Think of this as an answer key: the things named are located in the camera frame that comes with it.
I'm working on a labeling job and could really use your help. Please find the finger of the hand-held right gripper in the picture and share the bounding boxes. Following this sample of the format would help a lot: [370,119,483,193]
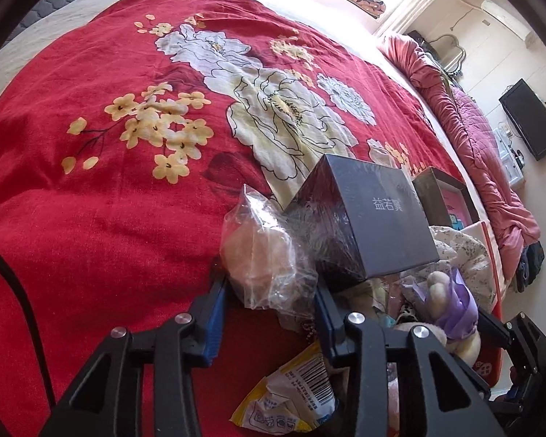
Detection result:
[477,307,517,351]

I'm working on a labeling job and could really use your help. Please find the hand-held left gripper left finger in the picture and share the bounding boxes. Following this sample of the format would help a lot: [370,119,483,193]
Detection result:
[39,277,230,437]

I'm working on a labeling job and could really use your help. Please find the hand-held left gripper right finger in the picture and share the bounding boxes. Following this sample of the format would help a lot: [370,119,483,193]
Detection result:
[312,277,506,437]

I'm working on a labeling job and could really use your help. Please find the purple plush toy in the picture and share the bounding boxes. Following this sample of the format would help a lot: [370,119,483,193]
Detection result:
[400,268,483,365]

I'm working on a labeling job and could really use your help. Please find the yellow snack packet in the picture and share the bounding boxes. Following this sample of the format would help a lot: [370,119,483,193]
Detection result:
[230,339,340,434]

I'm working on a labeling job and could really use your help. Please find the floral scrunchie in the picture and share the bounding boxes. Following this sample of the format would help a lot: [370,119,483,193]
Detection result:
[428,225,496,301]

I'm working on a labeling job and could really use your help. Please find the leopard print scrunchie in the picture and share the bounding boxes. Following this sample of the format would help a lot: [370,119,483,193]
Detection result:
[398,305,422,326]

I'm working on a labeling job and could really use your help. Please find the clear bag with peach ball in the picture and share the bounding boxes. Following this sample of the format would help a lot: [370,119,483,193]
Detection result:
[219,184,321,324]

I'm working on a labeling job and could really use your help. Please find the black cardboard box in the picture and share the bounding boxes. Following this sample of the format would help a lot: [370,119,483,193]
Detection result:
[282,153,440,283]

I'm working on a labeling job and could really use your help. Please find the dark bags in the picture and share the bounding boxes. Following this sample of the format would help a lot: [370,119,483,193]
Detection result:
[514,239,546,294]

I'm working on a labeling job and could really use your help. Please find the pink book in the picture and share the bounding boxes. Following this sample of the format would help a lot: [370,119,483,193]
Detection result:
[439,186,469,233]

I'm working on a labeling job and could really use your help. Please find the red floral blanket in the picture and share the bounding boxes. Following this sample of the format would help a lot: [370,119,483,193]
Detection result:
[0,0,478,437]

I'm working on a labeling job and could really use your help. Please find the white drawer cabinet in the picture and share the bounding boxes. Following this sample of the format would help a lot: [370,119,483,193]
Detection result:
[491,125,526,187]

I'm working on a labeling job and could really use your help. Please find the pink quilt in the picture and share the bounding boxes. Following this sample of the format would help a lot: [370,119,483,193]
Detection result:
[377,32,542,265]

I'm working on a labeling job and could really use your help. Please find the vanity mirror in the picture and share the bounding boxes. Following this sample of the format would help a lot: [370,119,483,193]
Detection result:
[430,32,467,78]

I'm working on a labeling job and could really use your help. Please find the white air conditioner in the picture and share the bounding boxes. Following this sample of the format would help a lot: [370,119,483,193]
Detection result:
[480,0,533,39]

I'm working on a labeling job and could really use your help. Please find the bed with cream sheet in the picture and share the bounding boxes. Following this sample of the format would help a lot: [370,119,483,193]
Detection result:
[0,0,519,301]

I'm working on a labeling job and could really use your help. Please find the floral pillow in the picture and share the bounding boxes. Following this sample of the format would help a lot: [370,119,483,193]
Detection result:
[350,0,387,16]

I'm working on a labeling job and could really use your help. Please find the black cable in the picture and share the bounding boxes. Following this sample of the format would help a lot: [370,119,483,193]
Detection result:
[0,239,58,410]

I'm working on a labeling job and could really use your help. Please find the black wall television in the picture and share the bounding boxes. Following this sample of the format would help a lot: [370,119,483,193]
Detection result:
[498,78,546,161]

